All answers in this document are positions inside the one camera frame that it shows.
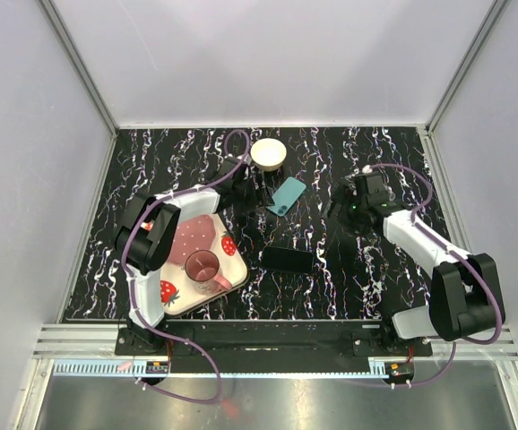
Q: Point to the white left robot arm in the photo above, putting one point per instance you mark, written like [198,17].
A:
[145,232]

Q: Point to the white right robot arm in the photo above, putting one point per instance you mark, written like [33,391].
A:
[465,293]

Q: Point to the cream ceramic bowl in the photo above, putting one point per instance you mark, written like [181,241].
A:
[268,154]

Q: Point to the black smartphone on table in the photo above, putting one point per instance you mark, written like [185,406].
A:
[289,260]

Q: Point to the pink dotted plate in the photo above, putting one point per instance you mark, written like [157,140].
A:
[195,234]

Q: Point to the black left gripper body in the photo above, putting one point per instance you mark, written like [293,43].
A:
[246,197]

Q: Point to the white strawberry tray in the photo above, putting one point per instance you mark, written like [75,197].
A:
[177,293]

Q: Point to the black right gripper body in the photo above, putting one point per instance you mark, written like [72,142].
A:
[350,215]

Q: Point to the phone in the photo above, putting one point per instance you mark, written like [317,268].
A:
[286,196]

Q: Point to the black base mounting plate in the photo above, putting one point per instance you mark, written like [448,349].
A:
[359,338]

